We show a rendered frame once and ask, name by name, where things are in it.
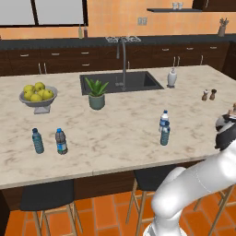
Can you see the white-label bottle with blue cap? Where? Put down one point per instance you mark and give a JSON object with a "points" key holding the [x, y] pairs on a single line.
{"points": [[163, 118]]}

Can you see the grey fruit bowl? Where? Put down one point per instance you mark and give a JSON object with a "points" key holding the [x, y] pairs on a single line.
{"points": [[38, 104]]}

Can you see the yellow-green apple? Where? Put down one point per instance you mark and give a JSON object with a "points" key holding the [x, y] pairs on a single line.
{"points": [[27, 96], [29, 88], [36, 98], [48, 94], [39, 86]]}

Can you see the window with dark frame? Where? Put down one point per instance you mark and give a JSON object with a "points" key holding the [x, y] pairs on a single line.
{"points": [[58, 12]]}

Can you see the dark oil bottle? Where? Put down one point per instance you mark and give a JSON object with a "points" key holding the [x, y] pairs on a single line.
{"points": [[85, 31]]}

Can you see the green plant in grey pot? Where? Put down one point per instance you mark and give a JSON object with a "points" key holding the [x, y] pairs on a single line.
{"points": [[96, 100]]}

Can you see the teal plastic bottle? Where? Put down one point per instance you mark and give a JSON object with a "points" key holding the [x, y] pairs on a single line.
{"points": [[38, 143], [165, 136]]}

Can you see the dark grey sink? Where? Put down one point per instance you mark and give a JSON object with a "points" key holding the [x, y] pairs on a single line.
{"points": [[135, 80]]}

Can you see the brown shaker with dark cap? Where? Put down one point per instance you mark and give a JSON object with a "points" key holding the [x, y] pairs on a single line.
{"points": [[212, 95]]}

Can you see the brown pot with tools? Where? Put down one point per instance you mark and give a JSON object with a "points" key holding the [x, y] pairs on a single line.
{"points": [[221, 30]]}

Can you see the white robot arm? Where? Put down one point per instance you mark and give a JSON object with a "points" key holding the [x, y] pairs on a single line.
{"points": [[190, 190]]}

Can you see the white cup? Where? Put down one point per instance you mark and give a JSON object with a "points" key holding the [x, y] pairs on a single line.
{"points": [[180, 5], [174, 5]]}

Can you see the grey wall outlet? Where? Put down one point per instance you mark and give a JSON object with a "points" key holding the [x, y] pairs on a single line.
{"points": [[142, 21]]}

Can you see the dark wood wall cupboard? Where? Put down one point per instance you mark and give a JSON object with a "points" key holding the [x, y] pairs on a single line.
{"points": [[219, 4]]}

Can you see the black stool with wooden legs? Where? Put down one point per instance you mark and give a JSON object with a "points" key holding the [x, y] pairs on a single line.
{"points": [[152, 178], [47, 195], [222, 202]]}

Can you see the brown shaker with white cap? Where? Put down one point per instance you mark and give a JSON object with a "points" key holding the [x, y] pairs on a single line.
{"points": [[205, 96]]}

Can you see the white soap dispenser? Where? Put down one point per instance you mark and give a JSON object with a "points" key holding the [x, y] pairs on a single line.
{"points": [[171, 78]]}

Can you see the dark wall shelf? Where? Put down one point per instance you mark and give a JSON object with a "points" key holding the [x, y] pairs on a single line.
{"points": [[173, 10]]}

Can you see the dark bottle with blue cap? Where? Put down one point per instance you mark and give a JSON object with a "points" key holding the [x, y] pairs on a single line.
{"points": [[61, 142]]}

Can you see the pale oil bottle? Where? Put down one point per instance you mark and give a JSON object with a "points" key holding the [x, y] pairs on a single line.
{"points": [[80, 32]]}

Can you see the dark wood cupboard run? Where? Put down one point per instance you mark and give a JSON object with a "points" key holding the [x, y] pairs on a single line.
{"points": [[67, 58]]}

